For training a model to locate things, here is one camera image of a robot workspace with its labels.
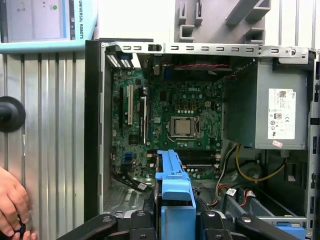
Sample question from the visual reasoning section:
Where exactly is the black tool blue ring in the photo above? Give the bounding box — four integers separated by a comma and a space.
15, 213, 34, 236

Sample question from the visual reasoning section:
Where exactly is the black cable bundle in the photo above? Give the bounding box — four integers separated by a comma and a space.
112, 172, 154, 194

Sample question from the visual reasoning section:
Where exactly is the black PC case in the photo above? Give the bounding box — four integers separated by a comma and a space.
84, 38, 320, 240

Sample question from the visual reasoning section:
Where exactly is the metal socket cover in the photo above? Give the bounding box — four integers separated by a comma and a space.
167, 116, 201, 140

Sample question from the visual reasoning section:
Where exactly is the twisted red black wire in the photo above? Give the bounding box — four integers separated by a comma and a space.
174, 63, 231, 70

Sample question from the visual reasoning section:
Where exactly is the yellow black supply wire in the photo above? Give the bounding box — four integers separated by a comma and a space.
216, 143, 287, 187

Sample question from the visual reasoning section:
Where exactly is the black round knob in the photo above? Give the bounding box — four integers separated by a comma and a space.
0, 96, 27, 133

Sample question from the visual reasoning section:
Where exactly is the red yellow drive wire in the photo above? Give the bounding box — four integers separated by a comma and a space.
207, 182, 256, 208

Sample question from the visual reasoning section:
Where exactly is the hard disk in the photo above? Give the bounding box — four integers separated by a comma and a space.
153, 148, 198, 240

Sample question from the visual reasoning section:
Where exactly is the grey power supply unit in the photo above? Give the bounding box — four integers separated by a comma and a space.
223, 58, 310, 151

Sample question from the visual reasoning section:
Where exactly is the blue plastic latch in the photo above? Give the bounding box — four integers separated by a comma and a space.
274, 221, 308, 240

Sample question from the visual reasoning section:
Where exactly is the pale blue teach pendant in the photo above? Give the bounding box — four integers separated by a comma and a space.
0, 0, 100, 55

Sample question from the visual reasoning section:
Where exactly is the black graphics card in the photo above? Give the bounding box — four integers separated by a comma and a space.
138, 86, 149, 145

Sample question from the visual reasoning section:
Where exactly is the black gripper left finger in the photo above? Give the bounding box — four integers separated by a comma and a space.
56, 209, 158, 240

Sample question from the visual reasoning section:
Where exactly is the CPU socket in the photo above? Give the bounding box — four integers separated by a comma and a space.
166, 115, 201, 141

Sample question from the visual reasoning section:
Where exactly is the grey parts rack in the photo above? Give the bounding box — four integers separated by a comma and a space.
172, 0, 273, 47

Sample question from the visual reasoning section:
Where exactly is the black expansion slot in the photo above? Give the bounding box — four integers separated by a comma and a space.
119, 86, 125, 129

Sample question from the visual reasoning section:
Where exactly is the metal drive cage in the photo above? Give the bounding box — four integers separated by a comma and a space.
219, 184, 310, 240

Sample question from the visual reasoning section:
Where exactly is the person's hand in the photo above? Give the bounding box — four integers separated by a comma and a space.
0, 166, 39, 240

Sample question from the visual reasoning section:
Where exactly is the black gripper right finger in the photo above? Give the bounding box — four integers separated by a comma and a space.
198, 209, 301, 240

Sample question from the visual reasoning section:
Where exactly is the green motherboard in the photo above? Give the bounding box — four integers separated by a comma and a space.
111, 67, 225, 181

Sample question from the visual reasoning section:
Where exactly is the white expansion slot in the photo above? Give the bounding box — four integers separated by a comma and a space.
127, 84, 134, 126

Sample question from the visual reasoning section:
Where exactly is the silver CPU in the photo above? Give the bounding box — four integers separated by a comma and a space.
174, 119, 193, 137

